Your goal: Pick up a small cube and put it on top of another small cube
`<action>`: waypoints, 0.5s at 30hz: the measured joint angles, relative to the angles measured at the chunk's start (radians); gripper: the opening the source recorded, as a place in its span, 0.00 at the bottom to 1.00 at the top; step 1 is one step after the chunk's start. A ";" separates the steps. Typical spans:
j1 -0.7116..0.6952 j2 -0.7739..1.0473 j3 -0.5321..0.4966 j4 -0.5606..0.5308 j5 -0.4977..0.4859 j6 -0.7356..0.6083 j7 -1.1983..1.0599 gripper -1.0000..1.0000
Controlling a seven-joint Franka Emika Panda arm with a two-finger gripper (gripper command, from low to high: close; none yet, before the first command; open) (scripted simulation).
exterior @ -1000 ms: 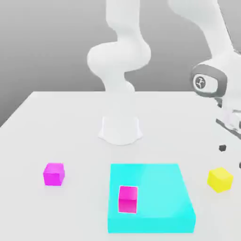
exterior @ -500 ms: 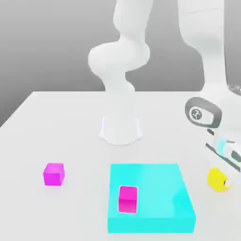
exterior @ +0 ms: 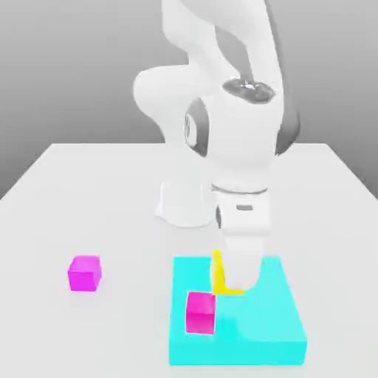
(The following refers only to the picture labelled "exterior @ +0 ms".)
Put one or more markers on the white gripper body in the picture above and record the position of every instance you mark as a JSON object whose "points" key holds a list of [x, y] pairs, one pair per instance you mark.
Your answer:
{"points": [[243, 260]]}

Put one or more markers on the small yellow cube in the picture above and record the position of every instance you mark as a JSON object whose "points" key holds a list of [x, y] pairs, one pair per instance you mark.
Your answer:
{"points": [[218, 274]]}

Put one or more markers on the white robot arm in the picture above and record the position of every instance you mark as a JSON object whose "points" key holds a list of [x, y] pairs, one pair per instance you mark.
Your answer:
{"points": [[245, 141]]}

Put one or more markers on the small pink cube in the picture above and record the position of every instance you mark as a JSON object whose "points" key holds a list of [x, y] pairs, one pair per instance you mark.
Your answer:
{"points": [[200, 313]]}

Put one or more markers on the small magenta cube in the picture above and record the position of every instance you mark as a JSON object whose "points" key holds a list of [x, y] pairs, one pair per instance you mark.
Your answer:
{"points": [[84, 274]]}

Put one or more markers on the large cyan box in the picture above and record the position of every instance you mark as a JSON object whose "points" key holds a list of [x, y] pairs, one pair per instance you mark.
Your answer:
{"points": [[265, 324]]}

